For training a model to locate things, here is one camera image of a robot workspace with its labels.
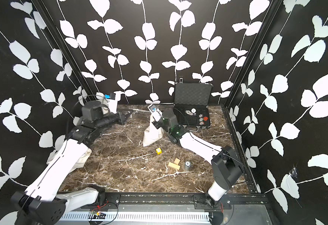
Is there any black poker chip case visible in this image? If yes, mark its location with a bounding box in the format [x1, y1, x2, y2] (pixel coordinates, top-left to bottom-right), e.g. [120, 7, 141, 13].
[173, 78, 213, 129]

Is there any metal tape roll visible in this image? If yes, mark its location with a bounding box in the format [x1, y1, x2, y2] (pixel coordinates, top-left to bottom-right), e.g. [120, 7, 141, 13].
[183, 161, 192, 171]

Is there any black mounting rail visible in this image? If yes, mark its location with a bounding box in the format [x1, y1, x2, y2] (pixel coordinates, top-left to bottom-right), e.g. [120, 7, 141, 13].
[81, 192, 269, 212]

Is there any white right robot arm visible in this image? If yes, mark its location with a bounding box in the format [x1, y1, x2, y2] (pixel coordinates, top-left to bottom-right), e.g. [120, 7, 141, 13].
[148, 104, 244, 210]

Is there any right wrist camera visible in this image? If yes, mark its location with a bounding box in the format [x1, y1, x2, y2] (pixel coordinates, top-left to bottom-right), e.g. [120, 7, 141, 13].
[148, 104, 157, 113]

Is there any cream cloth bag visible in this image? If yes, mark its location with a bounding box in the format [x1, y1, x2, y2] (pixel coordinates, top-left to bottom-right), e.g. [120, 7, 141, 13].
[46, 149, 92, 173]
[96, 91, 121, 114]
[143, 115, 165, 147]

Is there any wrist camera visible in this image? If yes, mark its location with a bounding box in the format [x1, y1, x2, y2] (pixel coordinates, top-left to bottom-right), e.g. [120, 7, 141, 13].
[148, 104, 157, 113]
[104, 93, 117, 101]

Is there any yellow cube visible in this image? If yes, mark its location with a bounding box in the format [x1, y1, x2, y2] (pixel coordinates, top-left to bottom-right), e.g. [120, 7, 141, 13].
[156, 148, 162, 155]

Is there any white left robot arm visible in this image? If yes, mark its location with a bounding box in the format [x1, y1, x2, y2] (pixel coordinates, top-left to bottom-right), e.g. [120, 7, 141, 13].
[11, 99, 132, 225]

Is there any long wooden block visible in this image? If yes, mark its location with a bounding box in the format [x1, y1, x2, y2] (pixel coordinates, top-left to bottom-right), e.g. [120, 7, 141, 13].
[168, 162, 180, 171]

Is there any small wooden block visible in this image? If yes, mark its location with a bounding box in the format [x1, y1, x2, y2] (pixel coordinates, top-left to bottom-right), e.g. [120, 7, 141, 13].
[174, 158, 180, 165]

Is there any white perforated strip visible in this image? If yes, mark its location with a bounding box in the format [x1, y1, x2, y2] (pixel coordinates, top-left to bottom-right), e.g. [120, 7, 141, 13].
[60, 211, 210, 223]

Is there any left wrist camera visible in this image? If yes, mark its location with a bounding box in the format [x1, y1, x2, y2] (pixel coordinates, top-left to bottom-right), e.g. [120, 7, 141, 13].
[104, 93, 117, 101]

